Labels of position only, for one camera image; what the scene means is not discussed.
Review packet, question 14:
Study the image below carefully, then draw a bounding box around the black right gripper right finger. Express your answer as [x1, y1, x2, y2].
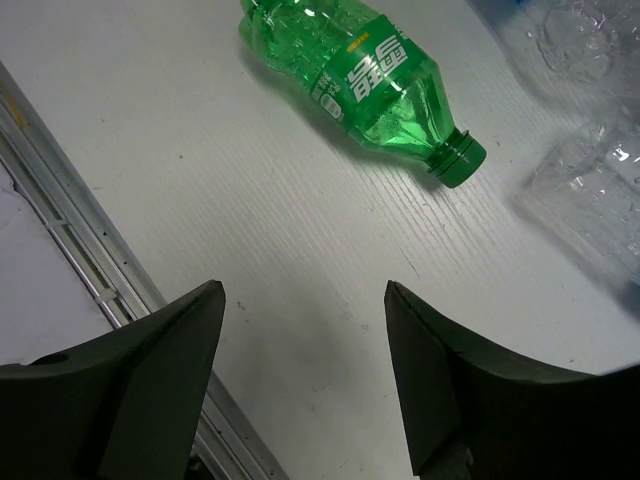
[384, 281, 639, 479]

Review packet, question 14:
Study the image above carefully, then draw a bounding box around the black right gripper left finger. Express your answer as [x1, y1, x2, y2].
[1, 281, 225, 479]

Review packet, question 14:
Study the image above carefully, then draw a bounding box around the green plastic soda bottle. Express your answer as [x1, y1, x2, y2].
[239, 1, 486, 188]

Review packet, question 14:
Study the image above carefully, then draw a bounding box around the clear bottle blue wrap label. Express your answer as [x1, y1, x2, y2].
[517, 1, 639, 95]

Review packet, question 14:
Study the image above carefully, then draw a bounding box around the aluminium table edge rail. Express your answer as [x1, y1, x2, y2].
[1, 69, 287, 479]

